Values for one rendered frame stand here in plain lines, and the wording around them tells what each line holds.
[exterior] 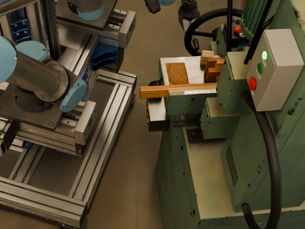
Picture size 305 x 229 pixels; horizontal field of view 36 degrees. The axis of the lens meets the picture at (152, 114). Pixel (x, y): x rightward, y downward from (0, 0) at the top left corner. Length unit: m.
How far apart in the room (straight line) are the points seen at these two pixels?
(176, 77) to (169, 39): 1.39
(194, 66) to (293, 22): 0.71
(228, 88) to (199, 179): 0.46
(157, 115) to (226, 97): 0.70
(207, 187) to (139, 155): 1.00
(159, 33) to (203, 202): 1.70
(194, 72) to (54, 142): 0.58
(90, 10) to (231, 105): 0.47
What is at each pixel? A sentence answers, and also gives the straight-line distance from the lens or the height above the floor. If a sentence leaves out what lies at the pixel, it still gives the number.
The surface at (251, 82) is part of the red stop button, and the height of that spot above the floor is 1.37.
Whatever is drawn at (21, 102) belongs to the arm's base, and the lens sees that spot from 1.65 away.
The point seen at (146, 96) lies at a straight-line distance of 1.57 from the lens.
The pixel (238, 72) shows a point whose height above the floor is 1.30.
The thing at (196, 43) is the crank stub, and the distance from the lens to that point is 1.99.
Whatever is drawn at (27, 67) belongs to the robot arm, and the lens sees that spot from 1.25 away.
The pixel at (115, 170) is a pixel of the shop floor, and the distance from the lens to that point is 2.45.
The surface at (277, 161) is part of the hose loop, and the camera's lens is 1.08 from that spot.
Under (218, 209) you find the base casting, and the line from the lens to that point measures 1.53.
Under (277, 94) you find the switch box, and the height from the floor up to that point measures 1.38.
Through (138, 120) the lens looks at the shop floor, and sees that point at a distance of 2.61.
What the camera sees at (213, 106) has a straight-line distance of 1.37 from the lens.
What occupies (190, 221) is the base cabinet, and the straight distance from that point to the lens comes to 1.66.
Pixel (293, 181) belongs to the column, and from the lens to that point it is 1.39.
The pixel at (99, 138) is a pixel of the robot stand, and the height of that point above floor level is 0.23.
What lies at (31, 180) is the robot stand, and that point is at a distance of 2.22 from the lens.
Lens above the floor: 2.17
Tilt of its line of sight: 55 degrees down
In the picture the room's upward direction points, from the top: 8 degrees clockwise
